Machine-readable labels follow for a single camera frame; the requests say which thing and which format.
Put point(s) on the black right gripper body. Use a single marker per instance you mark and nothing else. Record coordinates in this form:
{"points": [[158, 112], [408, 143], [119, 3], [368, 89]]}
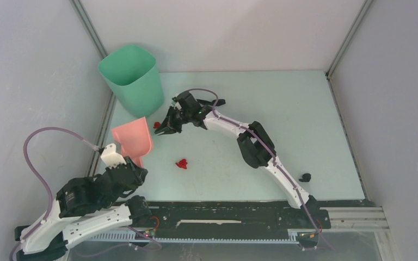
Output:
{"points": [[177, 118]]}

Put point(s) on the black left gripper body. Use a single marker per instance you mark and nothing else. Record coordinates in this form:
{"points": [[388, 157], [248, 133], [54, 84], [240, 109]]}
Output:
{"points": [[139, 180]]}

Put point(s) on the pink plastic dustpan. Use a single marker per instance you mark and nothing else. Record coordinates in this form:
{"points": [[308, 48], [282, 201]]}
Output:
{"points": [[135, 140]]}

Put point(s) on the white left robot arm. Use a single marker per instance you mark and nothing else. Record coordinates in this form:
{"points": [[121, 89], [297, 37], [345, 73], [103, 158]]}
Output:
{"points": [[83, 208]]}

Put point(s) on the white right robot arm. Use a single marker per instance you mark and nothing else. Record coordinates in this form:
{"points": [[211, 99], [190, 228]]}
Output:
{"points": [[256, 147]]}

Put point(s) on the red paper scrap near bin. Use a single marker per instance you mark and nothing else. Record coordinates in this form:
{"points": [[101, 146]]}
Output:
{"points": [[156, 125]]}

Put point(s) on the black paper scrap rear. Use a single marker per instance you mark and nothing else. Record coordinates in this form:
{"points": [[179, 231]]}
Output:
{"points": [[217, 102]]}

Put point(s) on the red paper scrap near brush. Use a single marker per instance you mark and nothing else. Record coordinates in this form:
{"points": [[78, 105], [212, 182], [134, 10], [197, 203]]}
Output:
{"points": [[182, 164]]}

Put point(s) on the green plastic waste bin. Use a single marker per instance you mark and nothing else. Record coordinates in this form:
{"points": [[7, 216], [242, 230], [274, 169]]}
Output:
{"points": [[132, 74]]}

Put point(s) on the dark paper scrap front right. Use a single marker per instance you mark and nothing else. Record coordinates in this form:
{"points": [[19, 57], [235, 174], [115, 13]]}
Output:
{"points": [[305, 178]]}

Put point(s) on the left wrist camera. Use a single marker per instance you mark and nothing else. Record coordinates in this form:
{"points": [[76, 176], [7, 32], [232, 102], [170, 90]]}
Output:
{"points": [[110, 157]]}

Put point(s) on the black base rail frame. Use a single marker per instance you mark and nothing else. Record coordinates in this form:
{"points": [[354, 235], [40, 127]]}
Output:
{"points": [[228, 220]]}

